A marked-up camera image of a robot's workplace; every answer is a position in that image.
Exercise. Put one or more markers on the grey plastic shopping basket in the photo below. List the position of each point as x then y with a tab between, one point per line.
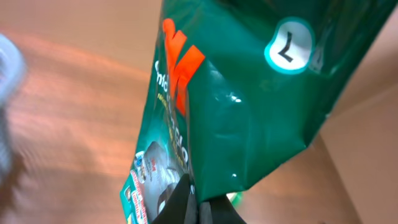
12	73

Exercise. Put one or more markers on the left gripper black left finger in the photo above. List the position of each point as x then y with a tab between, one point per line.
181	208

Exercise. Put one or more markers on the green 3M wipes pouch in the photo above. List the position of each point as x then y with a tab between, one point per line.
238	88

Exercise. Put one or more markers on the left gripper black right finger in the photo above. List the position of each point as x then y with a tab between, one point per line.
219	210

